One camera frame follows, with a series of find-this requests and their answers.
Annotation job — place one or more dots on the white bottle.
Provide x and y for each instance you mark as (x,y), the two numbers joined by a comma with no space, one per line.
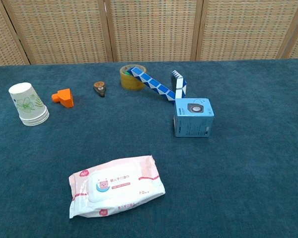
(24,99)

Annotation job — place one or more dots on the blue white snake puzzle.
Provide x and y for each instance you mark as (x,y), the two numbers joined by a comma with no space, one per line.
(154,85)

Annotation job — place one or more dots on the clear packing tape roll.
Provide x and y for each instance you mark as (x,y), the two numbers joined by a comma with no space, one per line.
(130,83)

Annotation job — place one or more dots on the light blue speaker box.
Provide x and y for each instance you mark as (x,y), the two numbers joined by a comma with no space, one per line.
(193,121)

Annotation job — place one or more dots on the brown correction tape dispenser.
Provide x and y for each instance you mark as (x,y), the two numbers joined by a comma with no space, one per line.
(99,88)

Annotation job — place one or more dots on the pink white wet wipes pack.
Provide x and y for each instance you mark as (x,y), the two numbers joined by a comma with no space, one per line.
(114,188)

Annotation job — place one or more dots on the orange plastic block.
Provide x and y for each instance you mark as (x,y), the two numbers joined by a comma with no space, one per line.
(65,98)

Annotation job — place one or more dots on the blue felt table cover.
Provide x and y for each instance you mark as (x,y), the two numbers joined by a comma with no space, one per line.
(238,173)

